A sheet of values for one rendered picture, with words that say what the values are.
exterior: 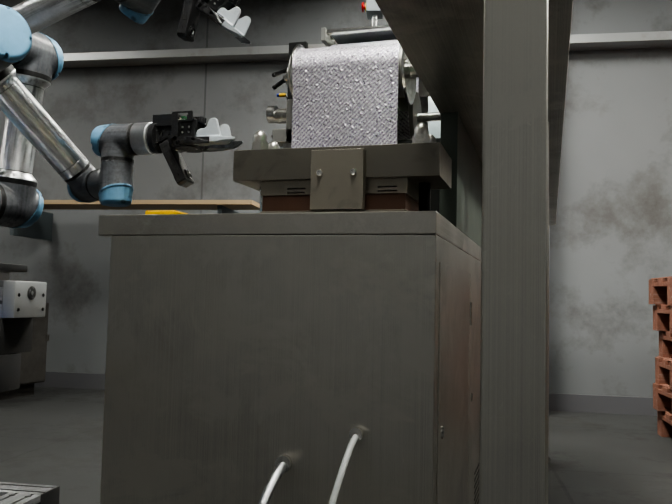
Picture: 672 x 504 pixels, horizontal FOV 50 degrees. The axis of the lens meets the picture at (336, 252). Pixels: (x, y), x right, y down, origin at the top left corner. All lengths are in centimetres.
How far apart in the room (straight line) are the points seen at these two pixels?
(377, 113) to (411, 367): 58
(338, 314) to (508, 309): 60
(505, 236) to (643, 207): 479
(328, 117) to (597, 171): 401
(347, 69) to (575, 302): 395
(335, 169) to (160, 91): 472
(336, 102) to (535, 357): 100
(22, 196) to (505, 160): 160
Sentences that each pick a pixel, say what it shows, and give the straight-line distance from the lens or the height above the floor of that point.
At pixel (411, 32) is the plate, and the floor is 114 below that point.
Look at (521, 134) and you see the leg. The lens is 70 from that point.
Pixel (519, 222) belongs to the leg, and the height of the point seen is 82.
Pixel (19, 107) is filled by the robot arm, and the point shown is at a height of 116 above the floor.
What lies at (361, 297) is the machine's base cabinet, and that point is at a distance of 123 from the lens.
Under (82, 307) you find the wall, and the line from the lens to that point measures 602.
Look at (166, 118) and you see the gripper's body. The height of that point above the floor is 115.
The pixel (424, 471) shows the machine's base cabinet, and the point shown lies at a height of 47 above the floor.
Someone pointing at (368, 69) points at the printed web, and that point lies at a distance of 158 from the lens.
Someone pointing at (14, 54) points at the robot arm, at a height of 123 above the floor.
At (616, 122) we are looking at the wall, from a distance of 553.
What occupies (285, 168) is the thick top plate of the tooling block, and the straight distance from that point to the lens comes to 137.
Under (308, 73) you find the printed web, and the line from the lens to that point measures 161.
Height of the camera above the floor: 75
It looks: 4 degrees up
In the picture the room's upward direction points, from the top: 1 degrees clockwise
